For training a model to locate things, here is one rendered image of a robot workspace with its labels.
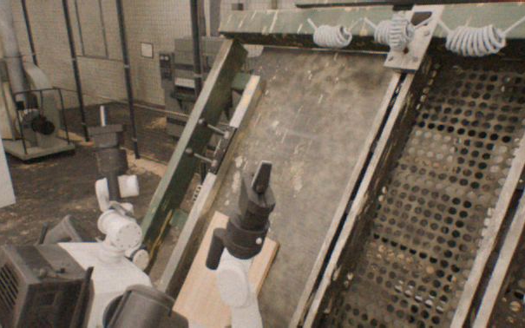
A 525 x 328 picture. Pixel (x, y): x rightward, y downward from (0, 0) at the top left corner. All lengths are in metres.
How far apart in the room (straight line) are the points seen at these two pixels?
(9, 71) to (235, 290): 6.13
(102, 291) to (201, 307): 0.58
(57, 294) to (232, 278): 0.36
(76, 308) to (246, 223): 0.39
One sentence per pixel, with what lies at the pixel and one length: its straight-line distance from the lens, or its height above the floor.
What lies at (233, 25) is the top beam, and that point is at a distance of 1.75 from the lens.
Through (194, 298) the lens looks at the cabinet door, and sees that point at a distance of 1.50.
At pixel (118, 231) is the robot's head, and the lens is 1.00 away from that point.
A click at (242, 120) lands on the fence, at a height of 1.54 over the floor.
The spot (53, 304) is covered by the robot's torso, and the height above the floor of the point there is 1.35.
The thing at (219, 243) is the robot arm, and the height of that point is 1.45.
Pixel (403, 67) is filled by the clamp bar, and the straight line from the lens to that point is 1.20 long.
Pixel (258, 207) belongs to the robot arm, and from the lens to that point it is 0.75.
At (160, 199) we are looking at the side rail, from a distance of 1.71.
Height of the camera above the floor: 1.90
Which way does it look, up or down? 20 degrees down
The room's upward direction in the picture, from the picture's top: straight up
